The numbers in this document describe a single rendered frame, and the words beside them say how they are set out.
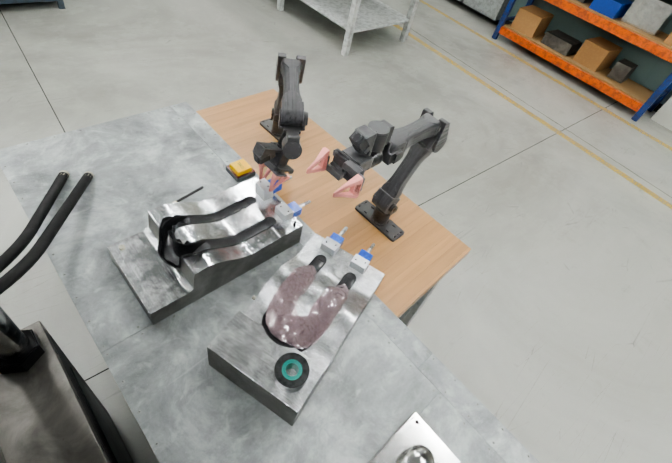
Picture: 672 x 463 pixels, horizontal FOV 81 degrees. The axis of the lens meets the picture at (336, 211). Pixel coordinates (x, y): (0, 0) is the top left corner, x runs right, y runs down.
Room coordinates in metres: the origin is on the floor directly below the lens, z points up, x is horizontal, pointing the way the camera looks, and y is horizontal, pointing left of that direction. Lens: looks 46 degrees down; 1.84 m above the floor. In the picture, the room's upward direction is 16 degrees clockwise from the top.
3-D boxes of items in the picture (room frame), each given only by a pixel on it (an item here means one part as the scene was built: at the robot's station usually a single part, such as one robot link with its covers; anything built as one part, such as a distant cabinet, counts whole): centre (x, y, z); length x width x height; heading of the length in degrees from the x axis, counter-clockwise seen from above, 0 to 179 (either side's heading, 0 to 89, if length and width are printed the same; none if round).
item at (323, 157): (0.76, 0.06, 1.20); 0.09 x 0.07 x 0.07; 146
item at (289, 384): (0.35, 0.00, 0.93); 0.08 x 0.08 x 0.04
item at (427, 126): (1.02, -0.16, 1.17); 0.30 x 0.09 x 0.12; 146
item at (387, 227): (1.02, -0.16, 0.84); 0.20 x 0.07 x 0.08; 55
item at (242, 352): (0.56, 0.00, 0.85); 0.50 x 0.26 x 0.11; 161
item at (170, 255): (0.70, 0.32, 0.92); 0.35 x 0.16 x 0.09; 144
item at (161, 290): (0.70, 0.34, 0.87); 0.50 x 0.26 x 0.14; 144
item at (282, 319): (0.56, 0.01, 0.90); 0.26 x 0.18 x 0.08; 161
